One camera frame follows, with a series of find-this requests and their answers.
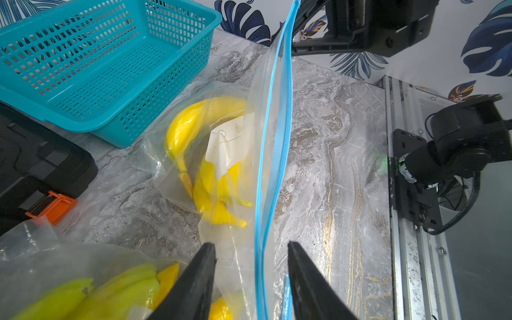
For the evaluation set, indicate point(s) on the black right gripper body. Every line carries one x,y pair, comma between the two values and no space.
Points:
381,27

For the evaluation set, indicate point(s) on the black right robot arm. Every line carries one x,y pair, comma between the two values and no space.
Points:
436,180

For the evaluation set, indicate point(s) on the black plastic tool case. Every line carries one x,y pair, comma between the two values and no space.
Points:
42,173

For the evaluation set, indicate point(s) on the teal plastic basket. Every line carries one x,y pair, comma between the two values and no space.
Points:
109,68

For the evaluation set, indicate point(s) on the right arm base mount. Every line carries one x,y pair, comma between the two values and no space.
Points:
413,200

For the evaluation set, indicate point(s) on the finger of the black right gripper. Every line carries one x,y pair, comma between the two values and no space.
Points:
326,45
311,21

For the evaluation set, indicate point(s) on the yellow banana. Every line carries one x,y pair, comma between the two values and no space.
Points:
190,121
213,196

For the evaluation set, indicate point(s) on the clear zip-top bag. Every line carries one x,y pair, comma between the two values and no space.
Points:
259,139

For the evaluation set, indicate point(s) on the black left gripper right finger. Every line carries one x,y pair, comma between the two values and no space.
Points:
313,297

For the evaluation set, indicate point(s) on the aluminium front rail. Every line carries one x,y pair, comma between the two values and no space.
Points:
423,283

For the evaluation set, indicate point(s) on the clear bag with banana peel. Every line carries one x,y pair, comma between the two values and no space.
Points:
36,259

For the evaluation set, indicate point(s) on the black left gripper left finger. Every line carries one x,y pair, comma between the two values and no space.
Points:
190,297

